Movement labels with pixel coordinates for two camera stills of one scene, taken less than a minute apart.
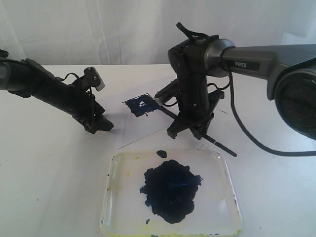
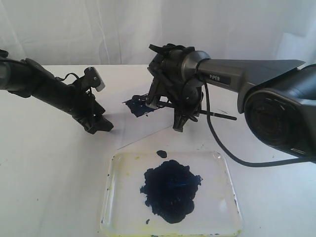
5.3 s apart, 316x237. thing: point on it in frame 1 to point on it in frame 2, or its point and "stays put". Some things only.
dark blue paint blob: [170, 189] stays put
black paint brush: [204, 137] to [212, 114]
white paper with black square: [141, 117] stays put
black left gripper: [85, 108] stays put
